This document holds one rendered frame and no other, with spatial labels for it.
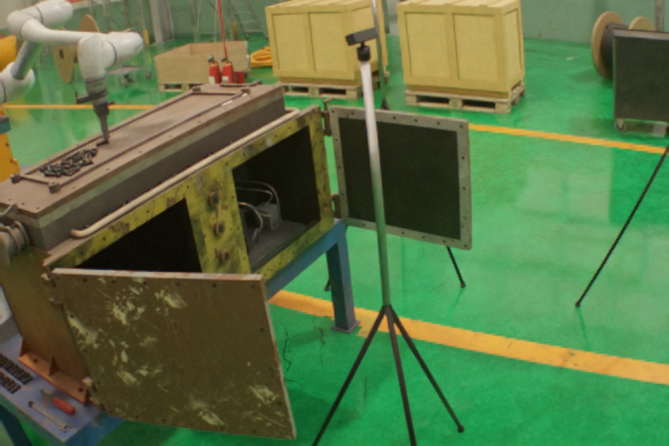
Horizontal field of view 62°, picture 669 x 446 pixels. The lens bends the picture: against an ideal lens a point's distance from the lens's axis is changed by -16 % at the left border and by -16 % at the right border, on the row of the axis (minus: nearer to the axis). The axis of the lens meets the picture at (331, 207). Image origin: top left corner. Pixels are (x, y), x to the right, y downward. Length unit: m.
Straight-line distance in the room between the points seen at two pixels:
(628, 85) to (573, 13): 4.74
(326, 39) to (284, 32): 0.61
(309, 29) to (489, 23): 2.22
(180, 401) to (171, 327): 0.29
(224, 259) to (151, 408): 0.71
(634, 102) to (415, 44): 2.45
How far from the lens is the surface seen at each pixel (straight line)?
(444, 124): 2.53
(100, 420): 2.22
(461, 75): 6.75
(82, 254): 1.95
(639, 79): 6.13
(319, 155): 2.84
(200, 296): 1.63
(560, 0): 10.75
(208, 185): 2.30
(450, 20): 6.63
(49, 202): 1.96
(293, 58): 7.82
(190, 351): 1.76
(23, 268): 2.20
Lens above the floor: 2.00
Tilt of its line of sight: 25 degrees down
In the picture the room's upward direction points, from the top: 7 degrees counter-clockwise
